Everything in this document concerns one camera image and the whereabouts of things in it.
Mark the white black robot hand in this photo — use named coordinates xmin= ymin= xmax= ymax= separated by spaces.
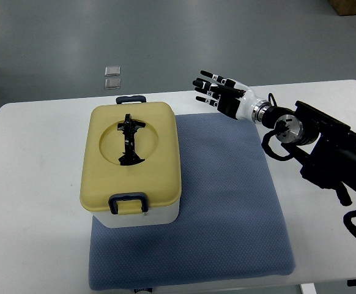
xmin=193 ymin=70 xmax=270 ymax=123

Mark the yellow box lid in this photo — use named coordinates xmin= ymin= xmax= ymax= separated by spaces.
xmin=80 ymin=102 xmax=182 ymax=215

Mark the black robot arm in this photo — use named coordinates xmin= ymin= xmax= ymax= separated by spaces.
xmin=258 ymin=101 xmax=356 ymax=206

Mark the white storage box base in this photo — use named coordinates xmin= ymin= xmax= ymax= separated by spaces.
xmin=92 ymin=199 xmax=180 ymax=228

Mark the cardboard box corner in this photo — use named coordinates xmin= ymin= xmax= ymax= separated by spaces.
xmin=329 ymin=0 xmax=356 ymax=16

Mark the blue padded mat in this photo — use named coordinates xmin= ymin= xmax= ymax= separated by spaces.
xmin=89 ymin=113 xmax=295 ymax=290

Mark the upper floor metal plate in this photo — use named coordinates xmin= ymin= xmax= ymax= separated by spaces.
xmin=105 ymin=66 xmax=121 ymax=77

